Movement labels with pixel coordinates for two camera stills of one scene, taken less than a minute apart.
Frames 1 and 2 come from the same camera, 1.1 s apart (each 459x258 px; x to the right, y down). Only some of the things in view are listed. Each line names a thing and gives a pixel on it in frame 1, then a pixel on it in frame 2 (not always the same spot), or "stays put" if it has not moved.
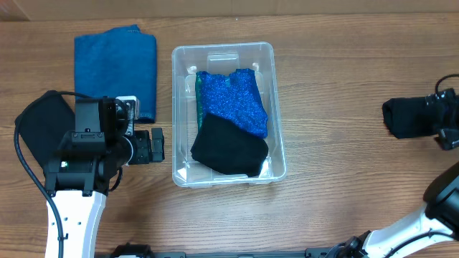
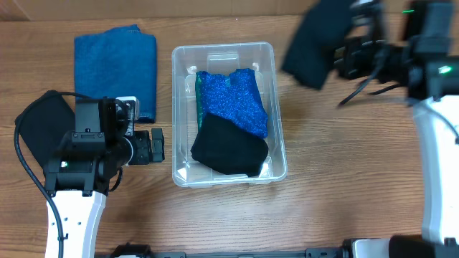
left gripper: [145, 155] stays put
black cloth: [411, 117] -> [323, 24]
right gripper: [441, 117] -> [353, 57]
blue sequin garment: [236, 97] stays put
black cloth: [222, 145] stays put
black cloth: [44, 123] stays put
